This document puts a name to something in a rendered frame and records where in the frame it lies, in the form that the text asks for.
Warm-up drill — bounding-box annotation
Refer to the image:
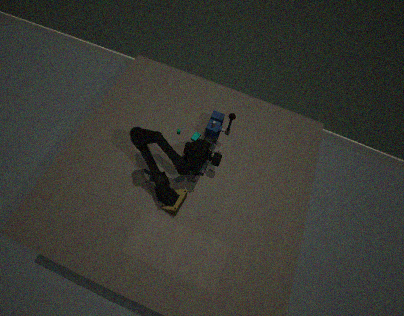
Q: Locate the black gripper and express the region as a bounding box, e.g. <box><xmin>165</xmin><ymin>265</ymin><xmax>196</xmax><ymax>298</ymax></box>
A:
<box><xmin>183</xmin><ymin>142</ymin><xmax>222</xmax><ymax>166</ymax></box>

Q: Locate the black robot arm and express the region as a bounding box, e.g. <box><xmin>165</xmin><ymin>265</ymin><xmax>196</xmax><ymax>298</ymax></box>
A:
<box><xmin>129</xmin><ymin>127</ymin><xmax>210</xmax><ymax>207</ymax></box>

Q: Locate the teal rectangular block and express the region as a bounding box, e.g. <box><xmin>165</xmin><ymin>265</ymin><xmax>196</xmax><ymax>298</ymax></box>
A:
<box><xmin>191</xmin><ymin>131</ymin><xmax>201</xmax><ymax>141</ymax></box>

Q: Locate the blue arbor press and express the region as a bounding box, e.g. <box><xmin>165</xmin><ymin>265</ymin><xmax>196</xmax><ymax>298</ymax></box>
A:
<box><xmin>199</xmin><ymin>110</ymin><xmax>236</xmax><ymax>176</ymax></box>

